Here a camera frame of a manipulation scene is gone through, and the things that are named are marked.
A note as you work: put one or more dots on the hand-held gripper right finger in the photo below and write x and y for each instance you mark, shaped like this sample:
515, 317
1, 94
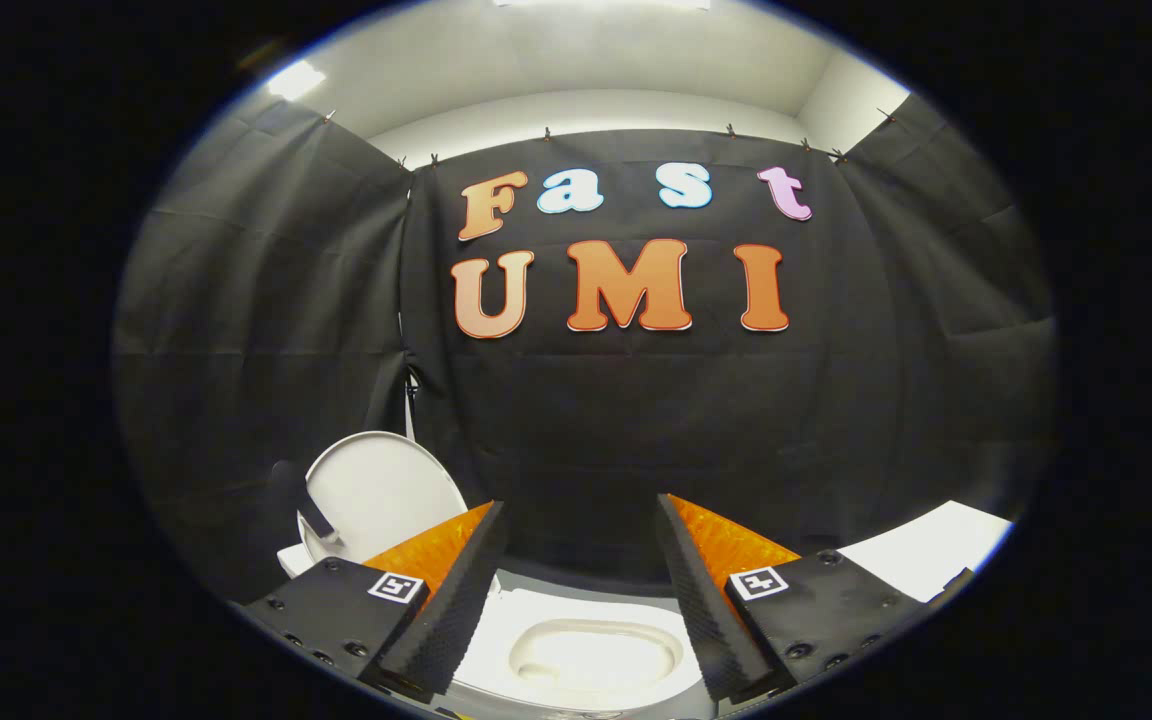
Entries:
711, 610

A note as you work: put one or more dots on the white toilet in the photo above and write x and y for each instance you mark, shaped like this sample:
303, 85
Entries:
496, 650

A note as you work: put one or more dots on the white toilet lid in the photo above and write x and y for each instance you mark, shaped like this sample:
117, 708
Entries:
386, 490

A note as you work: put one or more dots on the small ceiling light panel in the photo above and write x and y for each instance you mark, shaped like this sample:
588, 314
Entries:
295, 80

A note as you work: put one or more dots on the white drawer cabinet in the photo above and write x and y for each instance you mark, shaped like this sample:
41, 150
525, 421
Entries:
936, 548

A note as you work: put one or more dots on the large ceiling light panel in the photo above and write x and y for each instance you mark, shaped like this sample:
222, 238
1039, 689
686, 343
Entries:
601, 4

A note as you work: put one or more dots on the black backdrop cloth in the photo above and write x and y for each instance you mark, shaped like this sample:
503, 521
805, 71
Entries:
636, 420

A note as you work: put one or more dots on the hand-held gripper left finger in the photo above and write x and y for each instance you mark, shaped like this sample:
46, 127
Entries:
456, 600

